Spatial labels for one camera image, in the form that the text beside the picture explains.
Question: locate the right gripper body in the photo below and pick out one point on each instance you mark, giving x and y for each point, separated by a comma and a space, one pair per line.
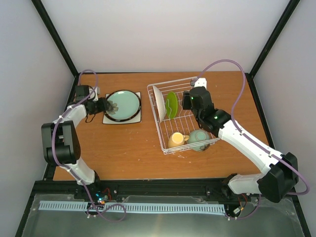
185, 105

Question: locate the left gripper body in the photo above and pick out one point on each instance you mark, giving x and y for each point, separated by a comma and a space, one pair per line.
97, 108

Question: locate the lime green plate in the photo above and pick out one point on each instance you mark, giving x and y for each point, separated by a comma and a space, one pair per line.
171, 105

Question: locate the floral patterned bowl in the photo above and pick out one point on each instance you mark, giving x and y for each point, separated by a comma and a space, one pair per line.
159, 103

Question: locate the white wire dish rack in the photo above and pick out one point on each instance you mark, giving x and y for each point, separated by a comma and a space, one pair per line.
184, 121

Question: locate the green celadon bowl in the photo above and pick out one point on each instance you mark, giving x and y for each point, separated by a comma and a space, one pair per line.
198, 136

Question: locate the yellow mug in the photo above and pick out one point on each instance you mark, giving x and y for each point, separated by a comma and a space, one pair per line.
177, 139

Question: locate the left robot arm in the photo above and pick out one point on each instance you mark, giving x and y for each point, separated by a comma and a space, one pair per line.
59, 138

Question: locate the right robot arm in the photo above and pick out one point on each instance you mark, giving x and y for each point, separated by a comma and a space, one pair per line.
278, 172

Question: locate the white square plate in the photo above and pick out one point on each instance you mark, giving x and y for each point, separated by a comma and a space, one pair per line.
129, 107

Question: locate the black rimmed plate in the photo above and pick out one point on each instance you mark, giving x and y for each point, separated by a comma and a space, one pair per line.
108, 118

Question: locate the metal sheet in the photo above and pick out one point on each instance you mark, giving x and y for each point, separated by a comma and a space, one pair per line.
260, 218

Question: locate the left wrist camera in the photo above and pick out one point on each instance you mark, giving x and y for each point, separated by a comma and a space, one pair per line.
94, 93

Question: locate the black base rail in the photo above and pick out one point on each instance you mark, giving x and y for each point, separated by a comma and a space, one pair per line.
206, 189

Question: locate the light blue cable duct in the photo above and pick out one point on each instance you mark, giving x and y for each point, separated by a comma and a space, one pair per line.
138, 208

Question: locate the black frame post left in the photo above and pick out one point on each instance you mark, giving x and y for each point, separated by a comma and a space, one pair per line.
40, 8

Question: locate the black frame post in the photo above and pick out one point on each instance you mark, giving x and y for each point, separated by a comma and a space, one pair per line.
40, 8
284, 18

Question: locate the black frame post right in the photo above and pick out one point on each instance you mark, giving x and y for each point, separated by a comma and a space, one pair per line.
284, 18

